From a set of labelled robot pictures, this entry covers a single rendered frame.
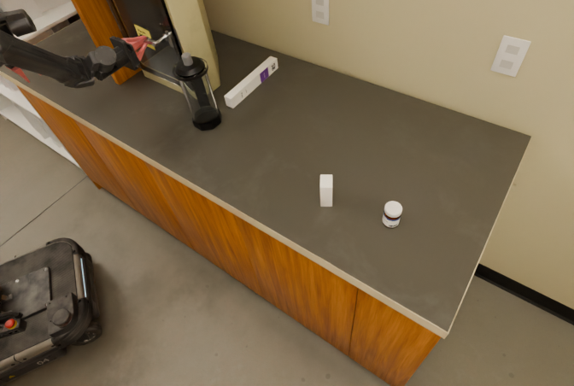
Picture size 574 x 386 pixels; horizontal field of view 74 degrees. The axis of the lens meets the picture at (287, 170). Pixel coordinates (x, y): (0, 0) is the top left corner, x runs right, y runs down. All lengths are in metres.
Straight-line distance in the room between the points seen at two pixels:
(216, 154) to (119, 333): 1.18
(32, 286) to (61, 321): 0.31
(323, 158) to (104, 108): 0.87
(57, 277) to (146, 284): 0.41
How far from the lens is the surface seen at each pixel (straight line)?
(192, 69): 1.21
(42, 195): 2.90
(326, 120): 1.31
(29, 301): 2.13
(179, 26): 1.32
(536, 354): 2.09
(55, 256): 2.21
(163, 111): 1.48
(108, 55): 1.22
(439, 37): 1.32
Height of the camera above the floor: 1.83
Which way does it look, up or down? 50 degrees down
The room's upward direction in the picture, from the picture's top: 8 degrees counter-clockwise
